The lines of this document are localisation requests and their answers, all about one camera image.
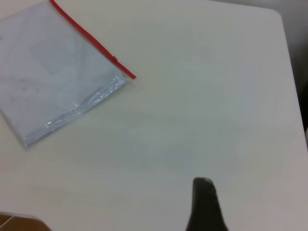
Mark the transparent zip bag red zipper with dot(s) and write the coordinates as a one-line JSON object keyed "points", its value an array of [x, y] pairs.
{"points": [[55, 79]]}

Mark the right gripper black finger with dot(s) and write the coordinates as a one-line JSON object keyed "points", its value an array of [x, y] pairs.
{"points": [[204, 207]]}

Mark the red zipper slider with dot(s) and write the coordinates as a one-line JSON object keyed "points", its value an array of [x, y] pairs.
{"points": [[115, 58]]}

